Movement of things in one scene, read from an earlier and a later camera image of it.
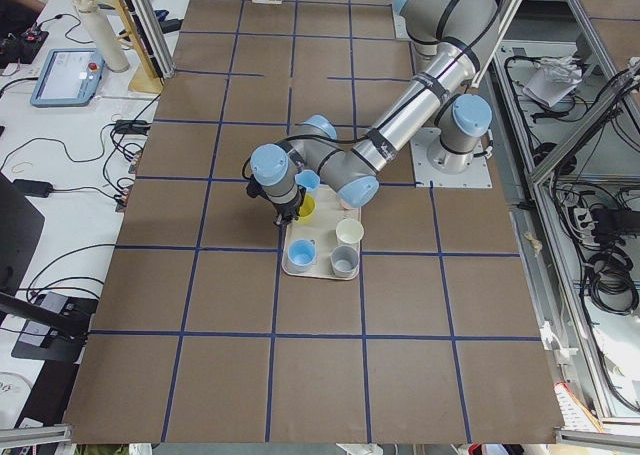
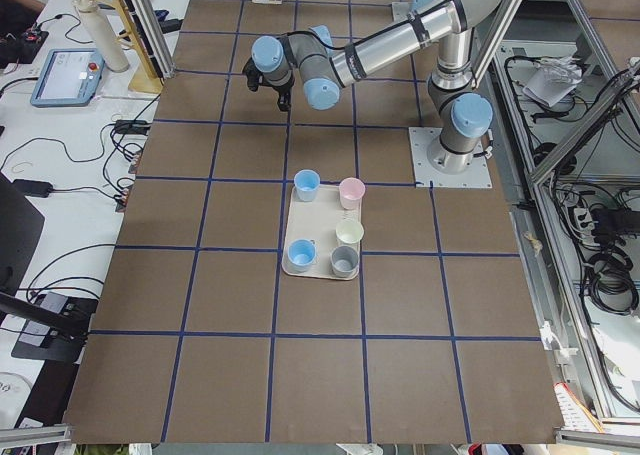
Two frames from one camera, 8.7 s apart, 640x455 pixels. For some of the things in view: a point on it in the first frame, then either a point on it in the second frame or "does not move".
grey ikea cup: x=344 y=261 does not move
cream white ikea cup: x=349 y=231 does not move
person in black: x=18 y=11 does not move
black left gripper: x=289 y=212 -> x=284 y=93
